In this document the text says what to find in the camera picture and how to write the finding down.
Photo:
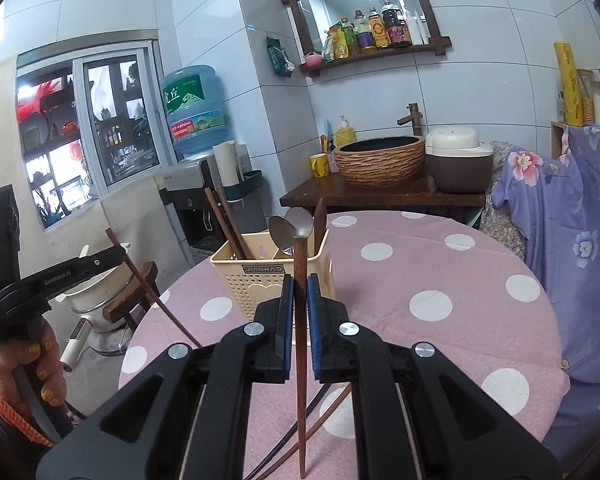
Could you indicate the bamboo style faucet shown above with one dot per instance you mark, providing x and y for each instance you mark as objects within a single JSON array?
[{"x": 414, "y": 117}]

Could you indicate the window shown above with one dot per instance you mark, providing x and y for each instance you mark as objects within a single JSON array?
[{"x": 115, "y": 125}]

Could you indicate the pink bowl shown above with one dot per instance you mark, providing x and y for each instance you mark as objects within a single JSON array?
[{"x": 313, "y": 60}]

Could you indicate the brown wooden spoon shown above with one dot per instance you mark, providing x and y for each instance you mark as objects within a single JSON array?
[{"x": 321, "y": 225}]

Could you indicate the person's left hand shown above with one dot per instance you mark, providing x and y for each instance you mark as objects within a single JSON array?
[{"x": 47, "y": 355}]

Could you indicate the wooden framed mirror shelf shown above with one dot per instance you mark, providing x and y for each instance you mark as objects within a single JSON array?
[{"x": 440, "y": 45}]

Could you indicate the glass jar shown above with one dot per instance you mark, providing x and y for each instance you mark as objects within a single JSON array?
[{"x": 587, "y": 100}]

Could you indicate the beige plastic utensil holder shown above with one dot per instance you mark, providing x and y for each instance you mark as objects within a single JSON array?
[{"x": 235, "y": 285}]

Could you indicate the water dispenser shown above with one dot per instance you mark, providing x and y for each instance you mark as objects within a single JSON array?
[{"x": 190, "y": 200}]

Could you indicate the white paper roll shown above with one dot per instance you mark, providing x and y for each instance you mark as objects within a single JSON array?
[{"x": 227, "y": 162}]

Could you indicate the yellow box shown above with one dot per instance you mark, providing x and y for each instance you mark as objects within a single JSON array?
[{"x": 569, "y": 85}]

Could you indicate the green hanging packet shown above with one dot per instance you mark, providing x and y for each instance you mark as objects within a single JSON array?
[{"x": 279, "y": 57}]

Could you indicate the pink polka-dot tablecloth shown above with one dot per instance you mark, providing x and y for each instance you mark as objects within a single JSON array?
[{"x": 430, "y": 270}]

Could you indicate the small wooden shelf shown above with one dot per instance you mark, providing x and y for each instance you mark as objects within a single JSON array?
[{"x": 559, "y": 142}]

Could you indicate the yellow mug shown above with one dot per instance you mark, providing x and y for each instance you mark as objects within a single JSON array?
[{"x": 318, "y": 166}]

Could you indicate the dark wooden chair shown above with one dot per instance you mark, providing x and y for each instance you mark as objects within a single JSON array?
[{"x": 140, "y": 290}]

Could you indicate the row of condiment bottles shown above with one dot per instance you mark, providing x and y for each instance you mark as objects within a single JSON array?
[{"x": 375, "y": 30}]

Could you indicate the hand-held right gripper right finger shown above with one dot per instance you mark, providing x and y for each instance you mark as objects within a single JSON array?
[{"x": 314, "y": 327}]

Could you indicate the yellow soap bottle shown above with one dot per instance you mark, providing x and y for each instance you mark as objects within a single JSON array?
[{"x": 345, "y": 135}]

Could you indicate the grey patterned cloth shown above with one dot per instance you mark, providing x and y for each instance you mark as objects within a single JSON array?
[{"x": 502, "y": 225}]

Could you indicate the teal plastic rack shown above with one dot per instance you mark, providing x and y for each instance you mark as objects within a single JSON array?
[{"x": 247, "y": 185}]

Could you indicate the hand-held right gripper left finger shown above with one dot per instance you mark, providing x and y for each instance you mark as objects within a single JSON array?
[{"x": 286, "y": 325}]

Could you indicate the dark wooden cabinet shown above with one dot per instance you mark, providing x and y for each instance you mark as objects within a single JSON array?
[{"x": 330, "y": 195}]

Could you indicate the brown and white rice cooker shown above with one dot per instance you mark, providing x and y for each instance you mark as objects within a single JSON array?
[{"x": 460, "y": 165}]

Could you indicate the purple floral cloth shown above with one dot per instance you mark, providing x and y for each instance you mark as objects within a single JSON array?
[{"x": 575, "y": 200}]

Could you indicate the woven brown basin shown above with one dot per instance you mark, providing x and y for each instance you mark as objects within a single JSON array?
[{"x": 380, "y": 165}]

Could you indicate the blue water jug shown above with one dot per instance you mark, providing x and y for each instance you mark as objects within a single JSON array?
[{"x": 195, "y": 110}]

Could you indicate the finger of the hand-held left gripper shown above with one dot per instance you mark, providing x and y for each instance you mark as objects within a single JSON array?
[{"x": 70, "y": 272}]

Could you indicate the white handheld device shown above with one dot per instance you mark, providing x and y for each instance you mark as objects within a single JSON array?
[{"x": 75, "y": 342}]

